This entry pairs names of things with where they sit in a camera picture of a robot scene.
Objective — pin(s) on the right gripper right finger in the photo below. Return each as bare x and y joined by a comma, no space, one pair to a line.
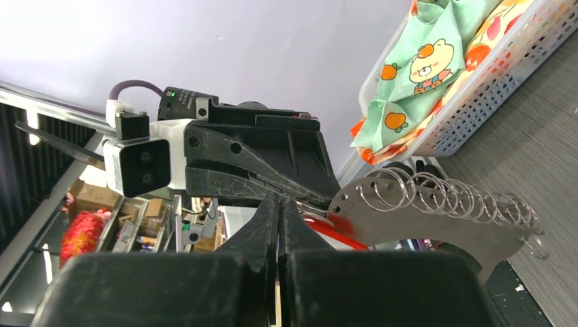
321,286

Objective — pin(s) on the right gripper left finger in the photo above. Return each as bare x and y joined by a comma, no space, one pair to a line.
231,286

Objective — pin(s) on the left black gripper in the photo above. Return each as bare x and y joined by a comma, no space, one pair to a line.
243,153

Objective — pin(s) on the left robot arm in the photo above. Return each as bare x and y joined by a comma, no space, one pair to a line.
189,104

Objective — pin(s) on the red mesh bag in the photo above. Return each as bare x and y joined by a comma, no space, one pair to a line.
83,234

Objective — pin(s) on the colourful patterned cloth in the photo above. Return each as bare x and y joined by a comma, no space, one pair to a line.
441,45

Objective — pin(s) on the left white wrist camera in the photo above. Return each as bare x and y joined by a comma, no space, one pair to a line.
143,156

